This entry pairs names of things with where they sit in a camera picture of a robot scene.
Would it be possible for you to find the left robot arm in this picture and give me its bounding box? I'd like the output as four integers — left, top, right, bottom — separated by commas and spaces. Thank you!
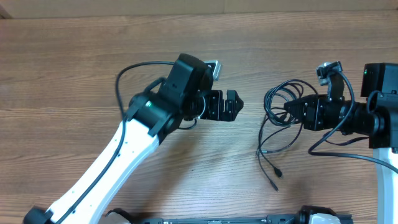
23, 54, 244, 223

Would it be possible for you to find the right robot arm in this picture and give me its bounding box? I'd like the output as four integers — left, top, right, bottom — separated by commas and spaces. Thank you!
284, 61, 397, 223

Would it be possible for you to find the left camera cable black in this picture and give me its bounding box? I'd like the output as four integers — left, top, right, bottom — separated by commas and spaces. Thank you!
45, 61, 174, 223

